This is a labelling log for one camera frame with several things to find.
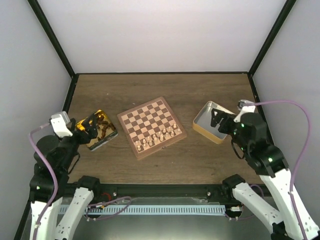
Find cream tin with light pieces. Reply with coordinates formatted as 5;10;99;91
192;101;234;145

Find light wooden chess piece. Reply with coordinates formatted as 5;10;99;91
152;134;159;144

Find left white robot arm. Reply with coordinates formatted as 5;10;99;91
28;111;102;240

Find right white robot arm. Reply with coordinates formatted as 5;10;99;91
210;108;320;240

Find gold tin with dark pieces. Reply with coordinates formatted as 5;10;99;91
75;109;118;151

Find wooden chessboard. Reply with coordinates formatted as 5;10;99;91
117;96;187;160

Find light blue slotted strip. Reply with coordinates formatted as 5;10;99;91
58;204;226;216

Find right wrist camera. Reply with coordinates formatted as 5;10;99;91
233;99;256;123

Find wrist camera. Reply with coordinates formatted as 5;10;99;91
233;99;256;123
50;111;73;139

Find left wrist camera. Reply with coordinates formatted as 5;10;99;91
50;111;73;139

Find black mounting rail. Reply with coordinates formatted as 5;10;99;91
64;183;271;203

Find black enclosure frame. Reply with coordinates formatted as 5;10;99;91
14;0;311;240

